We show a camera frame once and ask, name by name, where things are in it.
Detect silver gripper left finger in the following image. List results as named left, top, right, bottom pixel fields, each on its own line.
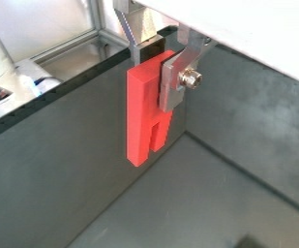
left=113, top=0, right=165, bottom=64

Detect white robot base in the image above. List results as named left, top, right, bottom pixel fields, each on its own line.
left=0, top=41, right=63, bottom=118

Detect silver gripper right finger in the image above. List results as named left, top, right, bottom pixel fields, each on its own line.
left=159, top=24, right=217, bottom=112

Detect red double-square peg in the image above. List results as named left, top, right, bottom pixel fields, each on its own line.
left=126, top=50, right=174, bottom=167

